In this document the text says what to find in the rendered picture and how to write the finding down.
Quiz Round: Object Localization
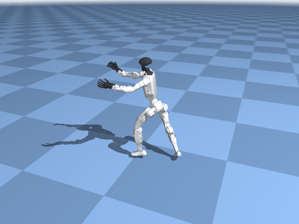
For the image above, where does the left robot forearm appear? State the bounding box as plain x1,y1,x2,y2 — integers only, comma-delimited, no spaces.
112,85,133,92

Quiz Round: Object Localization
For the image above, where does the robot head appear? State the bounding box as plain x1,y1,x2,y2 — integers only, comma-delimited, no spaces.
139,57,153,75

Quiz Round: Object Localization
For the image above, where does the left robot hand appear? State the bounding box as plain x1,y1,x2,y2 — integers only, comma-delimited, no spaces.
97,79,115,89

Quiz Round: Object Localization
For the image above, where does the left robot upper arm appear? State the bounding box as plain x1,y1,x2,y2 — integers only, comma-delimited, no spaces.
129,78,150,93

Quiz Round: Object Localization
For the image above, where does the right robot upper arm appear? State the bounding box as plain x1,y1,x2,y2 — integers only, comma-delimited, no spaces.
132,69,152,79

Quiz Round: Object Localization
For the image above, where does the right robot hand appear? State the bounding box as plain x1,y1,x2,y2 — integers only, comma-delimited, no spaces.
107,62,123,72

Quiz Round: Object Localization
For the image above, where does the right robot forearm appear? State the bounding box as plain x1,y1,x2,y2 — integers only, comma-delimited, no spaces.
118,70,133,77

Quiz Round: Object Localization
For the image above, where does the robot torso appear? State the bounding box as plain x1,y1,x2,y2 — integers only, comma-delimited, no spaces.
142,71,164,114

